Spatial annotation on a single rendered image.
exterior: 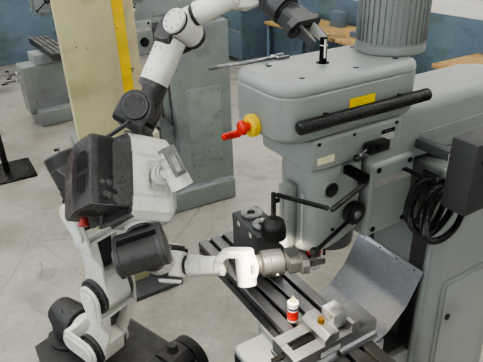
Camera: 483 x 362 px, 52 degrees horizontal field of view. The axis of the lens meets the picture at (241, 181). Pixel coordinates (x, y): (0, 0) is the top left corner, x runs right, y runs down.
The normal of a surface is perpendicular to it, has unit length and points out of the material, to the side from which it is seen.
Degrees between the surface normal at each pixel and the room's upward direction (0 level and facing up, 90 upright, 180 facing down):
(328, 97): 90
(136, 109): 62
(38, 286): 0
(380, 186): 90
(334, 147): 90
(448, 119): 90
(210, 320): 0
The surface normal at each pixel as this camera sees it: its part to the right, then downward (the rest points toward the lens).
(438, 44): -0.86, 0.26
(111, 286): 0.78, 0.12
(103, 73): 0.52, 0.39
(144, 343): -0.03, -0.88
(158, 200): 0.66, -0.25
